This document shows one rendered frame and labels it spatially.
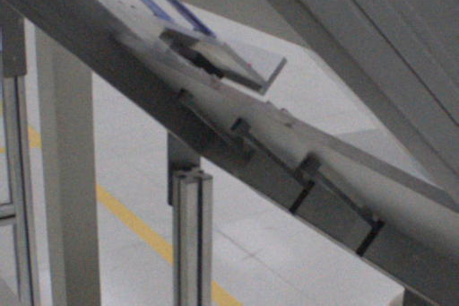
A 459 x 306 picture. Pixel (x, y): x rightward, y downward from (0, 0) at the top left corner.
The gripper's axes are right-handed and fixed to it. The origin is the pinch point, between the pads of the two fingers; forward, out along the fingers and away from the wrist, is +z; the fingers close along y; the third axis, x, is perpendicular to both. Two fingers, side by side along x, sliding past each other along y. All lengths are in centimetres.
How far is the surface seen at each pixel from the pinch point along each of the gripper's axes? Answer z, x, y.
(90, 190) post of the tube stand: 21, 34, -33
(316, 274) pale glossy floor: 16, 128, -71
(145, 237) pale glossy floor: 33, 106, -111
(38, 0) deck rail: 3.6, 0.8, -8.0
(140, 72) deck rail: 3.6, 15.4, -7.9
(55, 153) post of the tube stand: 18.4, 25.9, -33.1
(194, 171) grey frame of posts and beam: 9.8, 32.8, -12.4
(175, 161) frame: 9.9, 30.4, -13.8
